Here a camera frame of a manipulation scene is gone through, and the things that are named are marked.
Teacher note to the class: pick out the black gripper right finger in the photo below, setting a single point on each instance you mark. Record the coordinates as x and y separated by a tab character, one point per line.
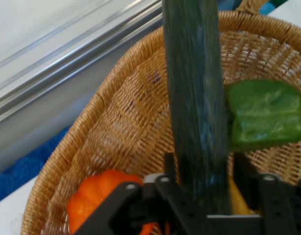
275	203

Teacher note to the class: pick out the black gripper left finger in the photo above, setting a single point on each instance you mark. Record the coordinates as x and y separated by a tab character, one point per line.
140	208

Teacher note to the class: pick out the long dark green cucumber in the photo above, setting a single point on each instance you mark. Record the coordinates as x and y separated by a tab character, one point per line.
194	98

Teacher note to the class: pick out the orange toy pumpkin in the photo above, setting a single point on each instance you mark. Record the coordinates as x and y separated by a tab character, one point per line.
91	195

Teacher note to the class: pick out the green toy bell pepper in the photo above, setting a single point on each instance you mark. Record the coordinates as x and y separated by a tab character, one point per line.
265	115

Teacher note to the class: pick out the blue cloth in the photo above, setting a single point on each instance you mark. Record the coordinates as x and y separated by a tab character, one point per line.
20	171

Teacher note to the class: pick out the aluminium rail profile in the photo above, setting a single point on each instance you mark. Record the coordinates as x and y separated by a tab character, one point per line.
54	73

